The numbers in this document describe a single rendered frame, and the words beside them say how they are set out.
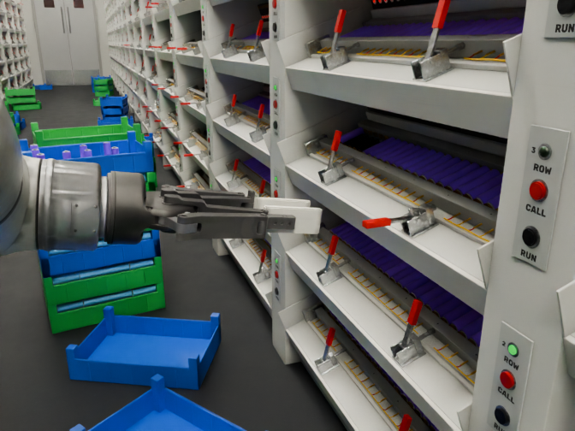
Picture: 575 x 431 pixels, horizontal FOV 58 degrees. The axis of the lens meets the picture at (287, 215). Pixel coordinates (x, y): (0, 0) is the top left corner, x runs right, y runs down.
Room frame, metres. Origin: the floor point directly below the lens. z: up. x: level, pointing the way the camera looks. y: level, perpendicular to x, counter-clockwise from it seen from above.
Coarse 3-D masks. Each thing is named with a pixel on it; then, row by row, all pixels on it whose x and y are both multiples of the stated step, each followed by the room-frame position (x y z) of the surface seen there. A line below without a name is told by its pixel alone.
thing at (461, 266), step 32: (320, 128) 1.07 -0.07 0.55; (352, 128) 1.09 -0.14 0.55; (416, 128) 0.90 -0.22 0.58; (288, 160) 1.04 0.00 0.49; (320, 192) 0.89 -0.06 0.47; (352, 192) 0.81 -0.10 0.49; (352, 224) 0.79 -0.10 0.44; (416, 256) 0.60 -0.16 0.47; (448, 256) 0.55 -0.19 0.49; (480, 256) 0.47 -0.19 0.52; (448, 288) 0.55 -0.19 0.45; (480, 288) 0.49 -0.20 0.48
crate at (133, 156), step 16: (80, 144) 1.42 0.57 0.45; (96, 144) 1.44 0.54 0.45; (112, 144) 1.47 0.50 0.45; (128, 144) 1.48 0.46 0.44; (144, 144) 1.32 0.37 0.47; (64, 160) 1.22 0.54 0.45; (80, 160) 1.24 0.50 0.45; (96, 160) 1.26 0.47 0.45; (112, 160) 1.28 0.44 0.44; (128, 160) 1.29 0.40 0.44; (144, 160) 1.31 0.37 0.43
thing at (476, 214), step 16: (320, 144) 1.04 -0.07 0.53; (336, 160) 0.94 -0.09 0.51; (368, 160) 0.86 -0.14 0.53; (384, 176) 0.80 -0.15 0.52; (400, 176) 0.75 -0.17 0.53; (416, 176) 0.73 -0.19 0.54; (416, 192) 0.71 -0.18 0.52; (432, 192) 0.67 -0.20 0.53; (448, 192) 0.65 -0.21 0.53; (448, 208) 0.64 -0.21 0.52; (464, 208) 0.61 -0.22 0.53; (480, 208) 0.59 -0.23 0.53; (480, 224) 0.58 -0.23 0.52
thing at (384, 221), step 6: (408, 210) 0.63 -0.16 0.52; (402, 216) 0.63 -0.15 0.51; (408, 216) 0.63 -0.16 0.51; (414, 216) 0.63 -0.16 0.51; (366, 222) 0.60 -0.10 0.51; (372, 222) 0.60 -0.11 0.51; (378, 222) 0.61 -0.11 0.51; (384, 222) 0.61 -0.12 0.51; (390, 222) 0.61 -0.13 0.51; (396, 222) 0.62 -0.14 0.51; (366, 228) 0.60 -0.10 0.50
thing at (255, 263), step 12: (228, 240) 1.54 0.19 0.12; (240, 240) 1.54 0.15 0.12; (252, 240) 1.54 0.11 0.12; (264, 240) 1.48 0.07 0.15; (240, 252) 1.48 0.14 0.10; (252, 252) 1.45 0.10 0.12; (264, 252) 1.29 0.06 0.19; (240, 264) 1.41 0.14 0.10; (252, 264) 1.39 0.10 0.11; (264, 264) 1.36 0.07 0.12; (252, 276) 1.32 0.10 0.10; (264, 276) 1.28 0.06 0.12; (264, 288) 1.24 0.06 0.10; (264, 300) 1.20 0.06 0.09
